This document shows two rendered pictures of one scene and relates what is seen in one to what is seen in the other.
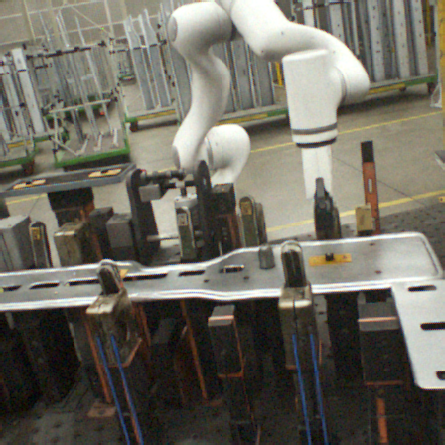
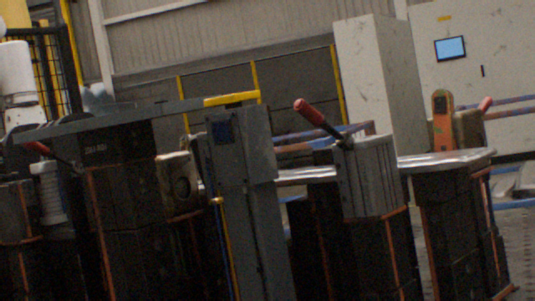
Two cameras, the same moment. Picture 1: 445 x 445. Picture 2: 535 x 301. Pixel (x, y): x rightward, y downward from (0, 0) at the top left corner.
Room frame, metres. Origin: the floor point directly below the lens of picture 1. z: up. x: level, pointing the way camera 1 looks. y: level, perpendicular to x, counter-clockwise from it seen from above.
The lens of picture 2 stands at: (2.56, 1.16, 1.13)
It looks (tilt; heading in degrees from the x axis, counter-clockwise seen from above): 3 degrees down; 205
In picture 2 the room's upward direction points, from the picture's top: 10 degrees counter-clockwise
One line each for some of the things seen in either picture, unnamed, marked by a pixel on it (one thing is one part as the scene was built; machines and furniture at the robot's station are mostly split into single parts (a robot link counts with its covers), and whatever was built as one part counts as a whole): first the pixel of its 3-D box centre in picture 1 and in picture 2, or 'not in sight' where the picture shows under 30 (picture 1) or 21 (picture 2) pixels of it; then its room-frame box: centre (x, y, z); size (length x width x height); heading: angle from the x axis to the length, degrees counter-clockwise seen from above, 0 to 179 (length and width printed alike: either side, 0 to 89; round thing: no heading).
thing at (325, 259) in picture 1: (329, 257); not in sight; (0.99, -0.20, 1.01); 0.08 x 0.04 x 0.01; 77
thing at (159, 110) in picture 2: (67, 180); (112, 120); (1.47, 0.40, 1.16); 0.37 x 0.14 x 0.02; 77
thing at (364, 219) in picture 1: (369, 281); not in sight; (1.09, -0.30, 0.88); 0.04 x 0.04 x 0.36; 77
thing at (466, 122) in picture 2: not in sight; (468, 206); (1.05, 0.87, 0.88); 0.15 x 0.11 x 0.36; 167
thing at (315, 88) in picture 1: (311, 87); (13, 68); (0.99, -0.20, 1.34); 0.09 x 0.08 x 0.13; 108
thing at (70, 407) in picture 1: (48, 344); not in sight; (1.14, 0.46, 0.84); 0.13 x 0.11 x 0.29; 167
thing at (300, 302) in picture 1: (306, 378); not in sight; (0.80, -0.10, 0.87); 0.12 x 0.09 x 0.35; 167
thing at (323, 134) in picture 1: (314, 132); (20, 99); (0.99, -0.20, 1.26); 0.09 x 0.08 x 0.03; 167
